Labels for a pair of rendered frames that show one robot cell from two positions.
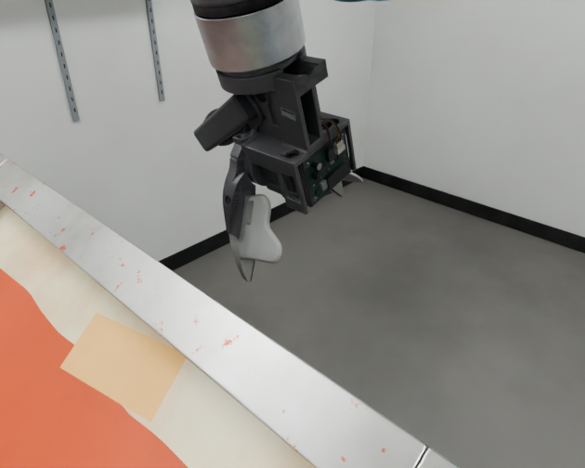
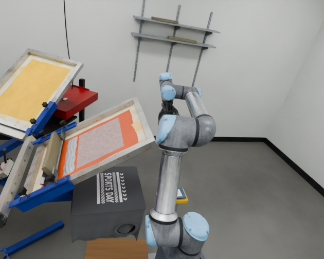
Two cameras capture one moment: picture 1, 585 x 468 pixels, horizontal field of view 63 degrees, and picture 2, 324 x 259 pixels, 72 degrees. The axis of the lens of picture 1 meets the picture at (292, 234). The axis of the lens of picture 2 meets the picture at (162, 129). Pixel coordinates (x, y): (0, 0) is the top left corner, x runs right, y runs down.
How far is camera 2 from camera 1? 1.02 m
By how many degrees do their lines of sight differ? 22
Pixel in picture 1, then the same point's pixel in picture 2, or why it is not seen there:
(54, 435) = (127, 130)
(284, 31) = not seen: hidden behind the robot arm
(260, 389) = (145, 129)
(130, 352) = (138, 125)
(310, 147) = (168, 111)
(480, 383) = (252, 226)
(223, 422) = (142, 133)
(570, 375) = (291, 244)
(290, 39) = not seen: hidden behind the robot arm
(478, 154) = (313, 152)
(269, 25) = not seen: hidden behind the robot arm
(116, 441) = (132, 132)
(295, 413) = (146, 131)
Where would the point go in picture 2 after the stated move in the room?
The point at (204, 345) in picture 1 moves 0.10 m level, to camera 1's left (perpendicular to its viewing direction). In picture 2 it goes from (144, 125) to (130, 118)
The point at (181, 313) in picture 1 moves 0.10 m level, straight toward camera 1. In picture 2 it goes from (144, 122) to (138, 129)
